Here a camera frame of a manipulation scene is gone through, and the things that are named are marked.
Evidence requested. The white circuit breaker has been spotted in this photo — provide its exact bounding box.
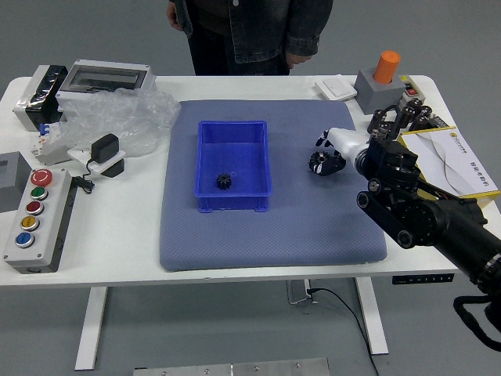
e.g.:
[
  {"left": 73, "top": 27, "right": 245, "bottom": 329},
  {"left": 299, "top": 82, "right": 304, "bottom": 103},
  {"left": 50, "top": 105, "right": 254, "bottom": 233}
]
[{"left": 31, "top": 121, "right": 70, "bottom": 168}]

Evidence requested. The yellow white cardboard box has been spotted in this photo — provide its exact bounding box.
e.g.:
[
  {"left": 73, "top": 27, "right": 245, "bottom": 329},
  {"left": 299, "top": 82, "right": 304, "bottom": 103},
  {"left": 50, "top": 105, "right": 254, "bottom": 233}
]
[{"left": 397, "top": 125, "right": 501, "bottom": 209}]

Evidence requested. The black and white enclosure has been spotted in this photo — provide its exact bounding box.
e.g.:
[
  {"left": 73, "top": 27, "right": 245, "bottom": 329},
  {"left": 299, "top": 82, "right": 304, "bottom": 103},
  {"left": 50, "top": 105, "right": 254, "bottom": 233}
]
[{"left": 13, "top": 64, "right": 70, "bottom": 132}]

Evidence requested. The grey metal plate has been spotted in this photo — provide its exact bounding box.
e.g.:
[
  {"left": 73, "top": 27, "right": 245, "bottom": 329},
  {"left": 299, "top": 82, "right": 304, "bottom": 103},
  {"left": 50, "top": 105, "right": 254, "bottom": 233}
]
[{"left": 132, "top": 358, "right": 330, "bottom": 376}]

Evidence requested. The person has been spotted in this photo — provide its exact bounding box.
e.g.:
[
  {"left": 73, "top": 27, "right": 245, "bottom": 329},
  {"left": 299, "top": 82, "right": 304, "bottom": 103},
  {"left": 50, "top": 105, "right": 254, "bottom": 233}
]
[{"left": 164, "top": 0, "right": 334, "bottom": 77}]

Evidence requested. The white switch box red button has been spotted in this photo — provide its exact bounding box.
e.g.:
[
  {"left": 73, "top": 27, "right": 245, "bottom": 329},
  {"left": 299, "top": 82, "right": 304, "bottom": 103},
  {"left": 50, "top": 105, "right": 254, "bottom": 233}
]
[{"left": 397, "top": 74, "right": 423, "bottom": 109}]

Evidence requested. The black adapter cord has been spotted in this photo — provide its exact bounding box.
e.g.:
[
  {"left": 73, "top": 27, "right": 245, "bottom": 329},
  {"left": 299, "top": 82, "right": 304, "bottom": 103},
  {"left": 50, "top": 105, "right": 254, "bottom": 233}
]
[{"left": 72, "top": 158, "right": 97, "bottom": 195}]

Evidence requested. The person's right hand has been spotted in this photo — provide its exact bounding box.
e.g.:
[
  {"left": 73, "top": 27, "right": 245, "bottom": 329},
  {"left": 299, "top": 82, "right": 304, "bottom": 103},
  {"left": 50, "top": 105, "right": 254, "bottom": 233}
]
[{"left": 164, "top": 2, "right": 180, "bottom": 30}]

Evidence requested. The grey under-desk control box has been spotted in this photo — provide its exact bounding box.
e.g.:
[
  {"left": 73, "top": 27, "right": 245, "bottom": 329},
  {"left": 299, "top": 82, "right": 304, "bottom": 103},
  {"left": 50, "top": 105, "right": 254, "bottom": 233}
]
[{"left": 287, "top": 280, "right": 318, "bottom": 306}]

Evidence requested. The grey square box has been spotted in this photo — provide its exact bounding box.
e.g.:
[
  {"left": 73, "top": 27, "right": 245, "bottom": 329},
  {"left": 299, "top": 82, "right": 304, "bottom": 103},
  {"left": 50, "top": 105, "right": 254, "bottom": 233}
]
[{"left": 0, "top": 151, "right": 32, "bottom": 213}]

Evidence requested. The grey-blue mat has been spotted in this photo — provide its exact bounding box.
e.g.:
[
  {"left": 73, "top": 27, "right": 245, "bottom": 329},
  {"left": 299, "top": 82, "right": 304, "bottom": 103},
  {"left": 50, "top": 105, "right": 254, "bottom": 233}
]
[{"left": 158, "top": 99, "right": 388, "bottom": 273}]

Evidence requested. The big black gear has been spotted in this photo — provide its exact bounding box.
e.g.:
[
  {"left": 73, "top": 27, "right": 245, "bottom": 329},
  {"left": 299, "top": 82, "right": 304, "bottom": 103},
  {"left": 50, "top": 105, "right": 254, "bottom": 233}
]
[{"left": 310, "top": 150, "right": 336, "bottom": 168}]

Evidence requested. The clear plastic bag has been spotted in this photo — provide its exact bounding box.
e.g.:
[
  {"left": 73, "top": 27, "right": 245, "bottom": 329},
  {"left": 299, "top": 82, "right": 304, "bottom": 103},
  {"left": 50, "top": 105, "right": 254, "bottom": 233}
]
[{"left": 58, "top": 88, "right": 182, "bottom": 157}]

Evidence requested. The grey block holder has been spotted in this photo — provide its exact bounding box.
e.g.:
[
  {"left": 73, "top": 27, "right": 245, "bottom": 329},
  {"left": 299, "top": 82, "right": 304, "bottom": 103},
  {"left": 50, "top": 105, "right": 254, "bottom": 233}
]
[{"left": 355, "top": 69, "right": 406, "bottom": 115}]

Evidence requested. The white wall switch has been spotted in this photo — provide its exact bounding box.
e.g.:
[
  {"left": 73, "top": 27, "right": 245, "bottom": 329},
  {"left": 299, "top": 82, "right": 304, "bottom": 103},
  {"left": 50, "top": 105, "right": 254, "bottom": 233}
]
[{"left": 315, "top": 77, "right": 358, "bottom": 102}]

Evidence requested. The orange cylinder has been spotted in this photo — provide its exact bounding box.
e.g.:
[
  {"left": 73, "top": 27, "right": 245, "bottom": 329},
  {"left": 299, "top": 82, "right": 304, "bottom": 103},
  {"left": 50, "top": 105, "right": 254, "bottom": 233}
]
[{"left": 372, "top": 50, "right": 402, "bottom": 83}]

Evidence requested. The small black gear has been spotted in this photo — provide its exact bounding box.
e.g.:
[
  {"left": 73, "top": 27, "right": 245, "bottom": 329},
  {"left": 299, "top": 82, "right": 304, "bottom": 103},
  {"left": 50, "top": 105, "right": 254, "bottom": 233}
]
[{"left": 215, "top": 173, "right": 235, "bottom": 192}]

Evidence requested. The person's left hand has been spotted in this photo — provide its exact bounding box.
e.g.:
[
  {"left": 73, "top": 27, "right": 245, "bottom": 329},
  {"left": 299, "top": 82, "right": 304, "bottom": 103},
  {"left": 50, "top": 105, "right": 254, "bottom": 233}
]
[{"left": 285, "top": 52, "right": 314, "bottom": 66}]

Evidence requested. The white table leg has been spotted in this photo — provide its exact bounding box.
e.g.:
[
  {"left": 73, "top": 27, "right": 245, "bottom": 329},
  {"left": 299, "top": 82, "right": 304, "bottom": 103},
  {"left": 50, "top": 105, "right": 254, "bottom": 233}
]
[
  {"left": 354, "top": 277, "right": 391, "bottom": 356},
  {"left": 74, "top": 287, "right": 109, "bottom": 371}
]

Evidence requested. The grey five-button control box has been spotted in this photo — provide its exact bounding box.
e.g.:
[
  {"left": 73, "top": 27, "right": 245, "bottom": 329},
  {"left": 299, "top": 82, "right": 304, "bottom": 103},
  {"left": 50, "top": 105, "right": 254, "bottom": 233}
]
[{"left": 2, "top": 168, "right": 75, "bottom": 274}]

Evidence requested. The black desk height controller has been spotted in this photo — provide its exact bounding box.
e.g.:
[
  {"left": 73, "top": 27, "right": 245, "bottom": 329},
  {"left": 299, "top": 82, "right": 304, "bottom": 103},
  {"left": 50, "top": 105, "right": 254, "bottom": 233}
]
[{"left": 392, "top": 273, "right": 455, "bottom": 285}]

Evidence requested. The blue plastic box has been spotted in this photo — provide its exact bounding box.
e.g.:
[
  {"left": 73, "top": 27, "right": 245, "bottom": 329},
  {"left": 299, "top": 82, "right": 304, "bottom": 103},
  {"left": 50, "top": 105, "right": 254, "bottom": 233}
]
[{"left": 194, "top": 120, "right": 274, "bottom": 215}]

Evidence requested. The black power adapter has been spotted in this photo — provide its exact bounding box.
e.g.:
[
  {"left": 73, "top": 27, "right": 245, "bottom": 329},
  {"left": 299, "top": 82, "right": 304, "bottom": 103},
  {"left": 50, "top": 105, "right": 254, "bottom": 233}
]
[{"left": 90, "top": 133, "right": 121, "bottom": 164}]

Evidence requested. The black power cable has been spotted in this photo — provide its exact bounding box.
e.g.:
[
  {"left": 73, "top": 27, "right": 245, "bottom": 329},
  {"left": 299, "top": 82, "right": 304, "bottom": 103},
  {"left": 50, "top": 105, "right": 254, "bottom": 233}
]
[{"left": 308, "top": 287, "right": 380, "bottom": 376}]

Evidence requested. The grey distribution box clear lid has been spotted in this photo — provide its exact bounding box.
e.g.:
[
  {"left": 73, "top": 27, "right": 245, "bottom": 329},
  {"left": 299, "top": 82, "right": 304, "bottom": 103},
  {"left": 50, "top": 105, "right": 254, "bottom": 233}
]
[{"left": 56, "top": 59, "right": 158, "bottom": 103}]

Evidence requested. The white adapter stand plate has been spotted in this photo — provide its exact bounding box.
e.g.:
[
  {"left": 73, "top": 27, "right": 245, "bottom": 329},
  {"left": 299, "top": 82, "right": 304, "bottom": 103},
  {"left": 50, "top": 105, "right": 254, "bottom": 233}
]
[{"left": 67, "top": 146, "right": 127, "bottom": 179}]

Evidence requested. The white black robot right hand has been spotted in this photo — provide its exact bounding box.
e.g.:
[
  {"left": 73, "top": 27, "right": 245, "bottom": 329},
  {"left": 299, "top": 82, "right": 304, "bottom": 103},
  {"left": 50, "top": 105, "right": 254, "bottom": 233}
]
[{"left": 308, "top": 127, "right": 369, "bottom": 177}]

